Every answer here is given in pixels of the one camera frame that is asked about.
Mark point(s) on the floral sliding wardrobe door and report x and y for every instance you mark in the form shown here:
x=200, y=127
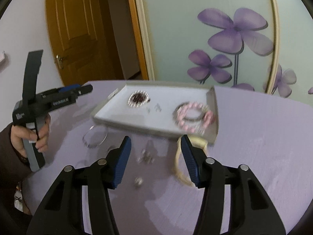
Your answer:
x=211, y=42

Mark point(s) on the wide silver cuff bangle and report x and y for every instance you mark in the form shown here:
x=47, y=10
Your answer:
x=190, y=115

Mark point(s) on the grey cardboard tray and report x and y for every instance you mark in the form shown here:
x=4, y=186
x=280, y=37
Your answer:
x=115, y=111

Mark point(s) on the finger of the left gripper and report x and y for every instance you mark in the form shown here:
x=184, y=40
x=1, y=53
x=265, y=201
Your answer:
x=68, y=88
x=80, y=90

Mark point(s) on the small silver earrings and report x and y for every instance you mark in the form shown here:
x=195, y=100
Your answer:
x=145, y=157

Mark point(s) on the brown wooden door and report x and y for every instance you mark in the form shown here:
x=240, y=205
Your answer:
x=76, y=30

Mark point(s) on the dark sleeve forearm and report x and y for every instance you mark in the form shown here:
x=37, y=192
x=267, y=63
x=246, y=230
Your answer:
x=14, y=168

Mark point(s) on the person's left hand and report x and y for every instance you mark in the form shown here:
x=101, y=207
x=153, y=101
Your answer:
x=18, y=134

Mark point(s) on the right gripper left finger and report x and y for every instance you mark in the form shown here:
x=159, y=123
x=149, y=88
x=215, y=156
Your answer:
x=79, y=200

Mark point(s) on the white wall switch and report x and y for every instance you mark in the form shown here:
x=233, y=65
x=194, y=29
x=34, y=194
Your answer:
x=4, y=61

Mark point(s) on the purple tablecloth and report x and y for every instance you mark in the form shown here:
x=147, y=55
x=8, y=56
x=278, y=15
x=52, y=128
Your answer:
x=273, y=136

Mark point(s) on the beige watch band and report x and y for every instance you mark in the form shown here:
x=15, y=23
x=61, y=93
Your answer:
x=185, y=145

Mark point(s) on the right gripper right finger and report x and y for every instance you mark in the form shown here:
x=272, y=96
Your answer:
x=251, y=210

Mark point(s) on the thin silver bangle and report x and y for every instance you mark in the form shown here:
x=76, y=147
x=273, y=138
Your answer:
x=95, y=136

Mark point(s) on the brass door handle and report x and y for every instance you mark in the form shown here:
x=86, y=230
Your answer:
x=61, y=61

